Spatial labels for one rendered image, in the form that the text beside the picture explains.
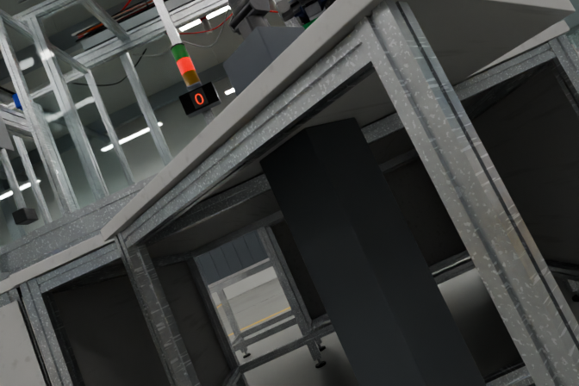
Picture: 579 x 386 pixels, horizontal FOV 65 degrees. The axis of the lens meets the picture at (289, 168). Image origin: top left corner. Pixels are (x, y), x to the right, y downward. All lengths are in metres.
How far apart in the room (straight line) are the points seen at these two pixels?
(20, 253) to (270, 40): 0.90
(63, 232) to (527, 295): 1.14
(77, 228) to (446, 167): 1.05
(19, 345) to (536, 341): 1.17
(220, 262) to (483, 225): 2.90
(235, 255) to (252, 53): 2.43
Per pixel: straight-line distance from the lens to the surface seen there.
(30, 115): 1.85
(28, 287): 1.34
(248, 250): 3.24
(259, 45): 0.94
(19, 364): 1.39
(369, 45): 0.51
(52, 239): 1.38
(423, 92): 0.48
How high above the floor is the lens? 0.65
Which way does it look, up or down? 8 degrees up
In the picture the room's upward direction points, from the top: 25 degrees counter-clockwise
